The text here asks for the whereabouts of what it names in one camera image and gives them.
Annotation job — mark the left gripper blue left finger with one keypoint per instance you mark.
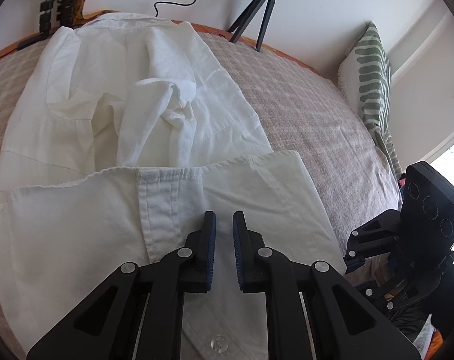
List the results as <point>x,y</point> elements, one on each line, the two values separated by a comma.
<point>136,312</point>

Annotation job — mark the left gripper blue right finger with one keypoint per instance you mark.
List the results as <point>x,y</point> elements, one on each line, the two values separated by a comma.
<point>312,311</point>

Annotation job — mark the white button-up shirt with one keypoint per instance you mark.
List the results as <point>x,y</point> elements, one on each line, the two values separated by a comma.
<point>123,137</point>

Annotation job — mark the green white patterned pillow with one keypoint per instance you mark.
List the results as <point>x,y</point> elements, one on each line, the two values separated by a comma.
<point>364,78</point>

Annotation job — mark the pink plaid bed blanket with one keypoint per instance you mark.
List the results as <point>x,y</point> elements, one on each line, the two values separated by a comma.
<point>299,110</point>

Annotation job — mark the orange floral bed sheet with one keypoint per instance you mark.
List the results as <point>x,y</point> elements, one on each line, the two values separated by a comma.
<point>166,25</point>

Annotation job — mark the folded silver tripod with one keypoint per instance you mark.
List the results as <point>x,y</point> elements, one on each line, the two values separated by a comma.
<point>51,12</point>

